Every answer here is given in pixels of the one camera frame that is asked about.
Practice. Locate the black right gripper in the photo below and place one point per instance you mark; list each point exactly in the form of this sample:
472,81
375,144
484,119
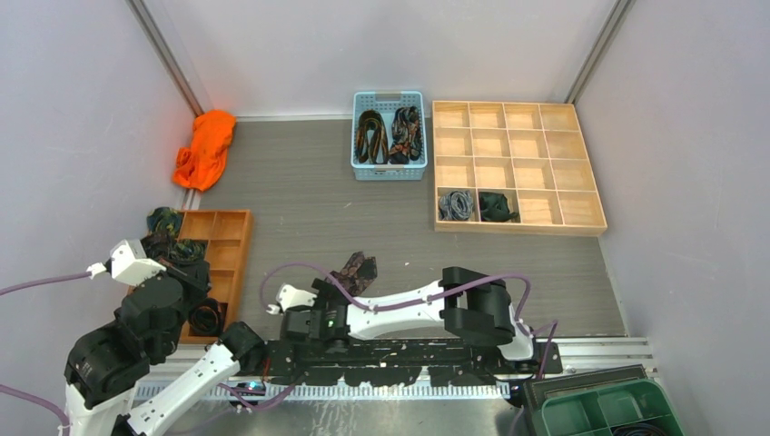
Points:
321,299

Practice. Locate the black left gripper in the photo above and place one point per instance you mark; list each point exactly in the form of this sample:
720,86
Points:
197,275

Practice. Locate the brown paisley patterned tie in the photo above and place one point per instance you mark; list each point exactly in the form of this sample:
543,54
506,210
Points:
357,274

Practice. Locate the light wooden compartment tray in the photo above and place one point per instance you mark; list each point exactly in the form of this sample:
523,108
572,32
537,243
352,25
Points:
533,153

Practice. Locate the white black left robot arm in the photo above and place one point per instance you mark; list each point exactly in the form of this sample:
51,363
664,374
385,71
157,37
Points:
104,366

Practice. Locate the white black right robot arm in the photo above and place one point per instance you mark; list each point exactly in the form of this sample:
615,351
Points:
470,305

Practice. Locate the black orange rolled tie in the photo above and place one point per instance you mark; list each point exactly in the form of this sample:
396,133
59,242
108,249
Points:
207,319

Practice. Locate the green patterned rolled tie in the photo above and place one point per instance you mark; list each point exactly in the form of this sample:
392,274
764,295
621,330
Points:
161,245

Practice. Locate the blue yellow rolled tie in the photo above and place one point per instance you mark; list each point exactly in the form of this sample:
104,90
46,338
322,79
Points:
165,220

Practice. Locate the orange wooden compartment tray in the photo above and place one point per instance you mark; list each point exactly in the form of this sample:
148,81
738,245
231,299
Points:
227,234

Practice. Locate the orange cloth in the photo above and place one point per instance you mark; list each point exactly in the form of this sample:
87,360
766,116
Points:
201,164

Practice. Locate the grey patterned rolled tie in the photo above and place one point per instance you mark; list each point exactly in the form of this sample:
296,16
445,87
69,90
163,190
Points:
456,205

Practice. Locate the orange striped dark tie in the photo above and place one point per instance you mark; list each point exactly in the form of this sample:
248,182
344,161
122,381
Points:
371,141

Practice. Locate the light blue plastic basket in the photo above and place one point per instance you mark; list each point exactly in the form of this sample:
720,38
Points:
387,105

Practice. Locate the red floral dark tie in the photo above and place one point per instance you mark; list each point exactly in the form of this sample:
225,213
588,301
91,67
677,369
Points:
406,147

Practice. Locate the dark green rolled tie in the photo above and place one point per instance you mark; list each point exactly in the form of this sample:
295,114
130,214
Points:
493,208

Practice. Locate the dark framed box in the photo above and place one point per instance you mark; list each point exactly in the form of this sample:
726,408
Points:
577,376

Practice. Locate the green plastic bin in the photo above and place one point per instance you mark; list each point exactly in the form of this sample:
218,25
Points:
638,407

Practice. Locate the perforated aluminium rail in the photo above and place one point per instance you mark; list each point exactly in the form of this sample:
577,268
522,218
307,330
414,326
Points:
254,391

